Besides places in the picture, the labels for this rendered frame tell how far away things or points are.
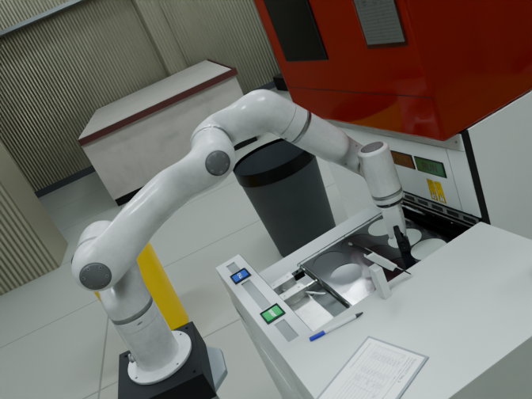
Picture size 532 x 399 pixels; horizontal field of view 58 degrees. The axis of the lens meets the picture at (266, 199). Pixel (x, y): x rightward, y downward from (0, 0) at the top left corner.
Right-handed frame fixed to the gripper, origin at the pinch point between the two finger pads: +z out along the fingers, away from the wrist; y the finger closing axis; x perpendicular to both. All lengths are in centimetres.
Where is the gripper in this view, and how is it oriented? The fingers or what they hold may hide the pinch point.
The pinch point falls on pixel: (404, 244)
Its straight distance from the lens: 144.3
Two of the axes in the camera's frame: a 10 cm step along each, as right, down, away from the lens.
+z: 3.8, 8.4, 3.8
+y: -1.9, 4.7, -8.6
